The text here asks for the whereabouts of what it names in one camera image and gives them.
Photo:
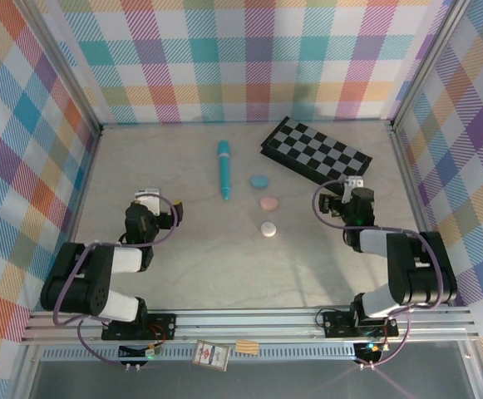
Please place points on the pink earbud charging case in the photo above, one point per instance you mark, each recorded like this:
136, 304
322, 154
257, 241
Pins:
269, 203

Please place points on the white earbud charging case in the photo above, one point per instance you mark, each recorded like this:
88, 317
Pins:
269, 229

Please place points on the blue earbud charging case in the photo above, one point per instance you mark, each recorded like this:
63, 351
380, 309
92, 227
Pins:
259, 181

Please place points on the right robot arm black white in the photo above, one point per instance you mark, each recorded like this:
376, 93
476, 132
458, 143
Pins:
415, 270

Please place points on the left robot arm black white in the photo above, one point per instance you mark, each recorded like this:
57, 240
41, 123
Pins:
79, 278

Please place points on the black grey folding chessboard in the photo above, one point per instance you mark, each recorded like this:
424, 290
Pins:
316, 149

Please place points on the teal pen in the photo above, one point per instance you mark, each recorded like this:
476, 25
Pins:
224, 170

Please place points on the left black controller board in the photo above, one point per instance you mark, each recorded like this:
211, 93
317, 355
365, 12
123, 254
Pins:
135, 352

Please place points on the black controller board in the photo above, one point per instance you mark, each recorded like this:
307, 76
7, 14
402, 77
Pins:
135, 352
368, 353

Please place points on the playing card box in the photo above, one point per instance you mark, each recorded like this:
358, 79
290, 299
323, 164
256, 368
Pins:
210, 354

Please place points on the right black controller board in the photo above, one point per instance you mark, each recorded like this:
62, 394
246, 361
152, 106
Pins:
368, 353

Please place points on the striped wooden block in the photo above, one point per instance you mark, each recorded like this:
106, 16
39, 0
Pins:
247, 346

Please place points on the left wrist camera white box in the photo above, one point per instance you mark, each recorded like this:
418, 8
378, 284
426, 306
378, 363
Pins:
149, 201

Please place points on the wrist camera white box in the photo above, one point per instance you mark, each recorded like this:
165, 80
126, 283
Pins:
149, 201
355, 181

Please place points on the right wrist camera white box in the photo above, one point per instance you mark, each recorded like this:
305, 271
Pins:
355, 181

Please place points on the aluminium floor rail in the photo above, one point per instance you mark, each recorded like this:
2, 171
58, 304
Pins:
76, 216
416, 208

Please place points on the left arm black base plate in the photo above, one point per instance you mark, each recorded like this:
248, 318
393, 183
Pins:
162, 324

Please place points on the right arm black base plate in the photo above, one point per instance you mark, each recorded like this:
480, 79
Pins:
336, 324

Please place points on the aluminium mounting rail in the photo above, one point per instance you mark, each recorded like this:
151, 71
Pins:
245, 324

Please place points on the aluminium frame post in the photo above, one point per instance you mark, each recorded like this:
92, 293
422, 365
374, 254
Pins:
67, 70
427, 62

